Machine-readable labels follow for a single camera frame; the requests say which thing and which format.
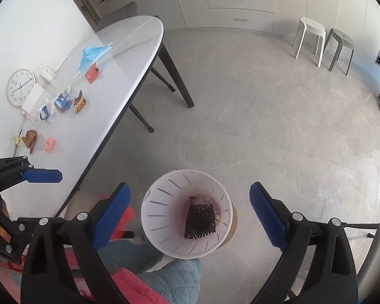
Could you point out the clear plastic bottle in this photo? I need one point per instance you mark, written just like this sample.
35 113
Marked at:
34 121

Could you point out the grey upholstered chair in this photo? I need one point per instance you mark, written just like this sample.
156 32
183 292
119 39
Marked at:
117 14

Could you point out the white plastic bin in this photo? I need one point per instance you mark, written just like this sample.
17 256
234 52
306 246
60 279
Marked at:
171 215

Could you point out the brown snack wrapper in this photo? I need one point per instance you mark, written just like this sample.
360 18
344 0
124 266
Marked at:
80 104

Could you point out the black foam mesh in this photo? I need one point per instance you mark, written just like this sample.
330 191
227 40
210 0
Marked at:
199 223

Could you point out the white oval table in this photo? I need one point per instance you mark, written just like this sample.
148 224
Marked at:
114 69

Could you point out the white tall cupboard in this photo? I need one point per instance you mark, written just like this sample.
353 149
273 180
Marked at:
342 3

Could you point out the white plastic stool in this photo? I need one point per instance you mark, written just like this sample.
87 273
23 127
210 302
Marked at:
312 27

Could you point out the blue quilted trousers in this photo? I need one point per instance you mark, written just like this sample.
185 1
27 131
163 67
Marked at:
174 281

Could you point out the small white box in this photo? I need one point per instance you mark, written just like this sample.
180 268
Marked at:
46 73

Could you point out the pink crumpled wrapper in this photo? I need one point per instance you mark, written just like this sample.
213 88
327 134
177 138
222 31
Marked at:
49 145

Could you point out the white card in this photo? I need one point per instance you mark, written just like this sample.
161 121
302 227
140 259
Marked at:
33 98

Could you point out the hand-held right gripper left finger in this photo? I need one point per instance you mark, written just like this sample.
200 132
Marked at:
112 220

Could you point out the brown paper wrapper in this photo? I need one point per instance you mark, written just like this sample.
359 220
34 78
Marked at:
30 139

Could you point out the pink fleece garment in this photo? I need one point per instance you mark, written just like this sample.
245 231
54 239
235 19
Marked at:
129 283

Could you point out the blue face mask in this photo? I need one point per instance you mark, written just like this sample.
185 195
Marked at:
91 55

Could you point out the blue white wrapper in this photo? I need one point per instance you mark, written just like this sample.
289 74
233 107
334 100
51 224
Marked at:
46 111

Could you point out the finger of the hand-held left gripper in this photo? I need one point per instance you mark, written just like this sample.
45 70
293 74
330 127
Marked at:
15 237
41 176

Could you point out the blue dotted cloth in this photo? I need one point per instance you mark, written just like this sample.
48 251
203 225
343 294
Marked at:
63 103

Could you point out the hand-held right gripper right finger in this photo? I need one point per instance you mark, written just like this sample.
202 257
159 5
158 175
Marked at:
269 220

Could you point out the round white wall clock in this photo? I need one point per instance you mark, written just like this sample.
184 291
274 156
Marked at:
19 87

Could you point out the white drawer cabinet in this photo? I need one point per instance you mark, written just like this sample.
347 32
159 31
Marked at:
237 3

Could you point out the red packet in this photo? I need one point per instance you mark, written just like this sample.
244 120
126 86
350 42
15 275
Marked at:
91 75

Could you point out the grey plastic stool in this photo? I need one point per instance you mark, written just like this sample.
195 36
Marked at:
342 38

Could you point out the small yellow wrapper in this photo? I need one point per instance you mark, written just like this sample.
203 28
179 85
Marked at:
16 140

